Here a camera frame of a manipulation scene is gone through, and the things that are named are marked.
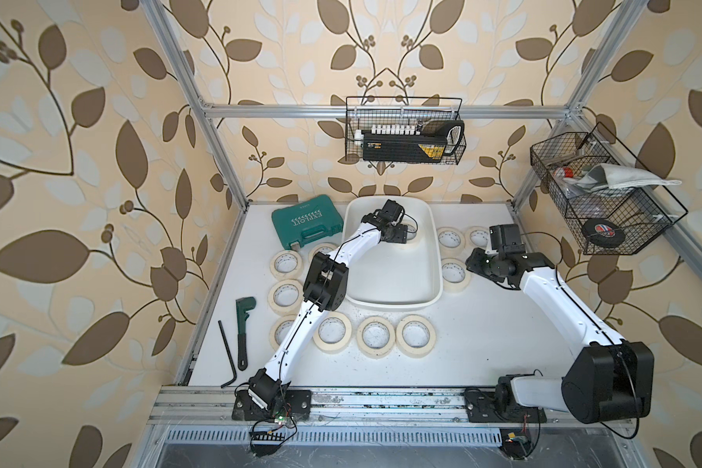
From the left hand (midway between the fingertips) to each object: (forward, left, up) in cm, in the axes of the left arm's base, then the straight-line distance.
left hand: (402, 234), depth 106 cm
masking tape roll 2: (-29, +40, -3) cm, 49 cm away
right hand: (-19, -19, +10) cm, 28 cm away
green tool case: (+5, +36, +1) cm, 36 cm away
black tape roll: (-21, -46, +27) cm, 57 cm away
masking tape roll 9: (-2, -24, -1) cm, 24 cm away
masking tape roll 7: (+6, -6, -2) cm, 8 cm away
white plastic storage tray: (-14, +3, -7) cm, 16 cm away
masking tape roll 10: (-15, -17, -4) cm, 23 cm away
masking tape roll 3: (-36, +39, -2) cm, 53 cm away
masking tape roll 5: (-36, +10, -5) cm, 38 cm away
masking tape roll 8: (0, -19, -3) cm, 19 cm away
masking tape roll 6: (-36, -1, -3) cm, 37 cm away
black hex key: (-42, +53, -5) cm, 67 cm away
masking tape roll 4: (-40, +22, -3) cm, 46 cm away
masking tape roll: (-11, +42, -4) cm, 43 cm away
